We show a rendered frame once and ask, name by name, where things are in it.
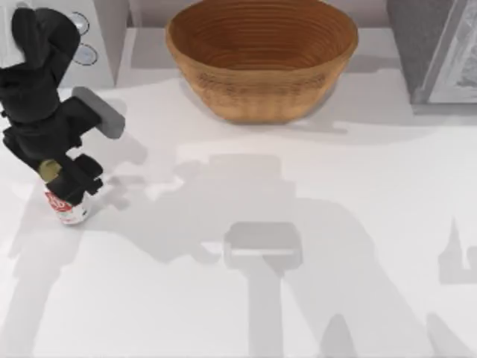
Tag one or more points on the white and red bottle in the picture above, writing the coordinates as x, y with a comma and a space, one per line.
71, 215

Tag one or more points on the round microwave knob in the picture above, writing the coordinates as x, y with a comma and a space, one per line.
87, 54
82, 21

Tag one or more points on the pale microwave oven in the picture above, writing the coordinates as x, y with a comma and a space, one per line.
100, 56

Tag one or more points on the brown woven basket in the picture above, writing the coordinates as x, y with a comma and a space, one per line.
261, 74

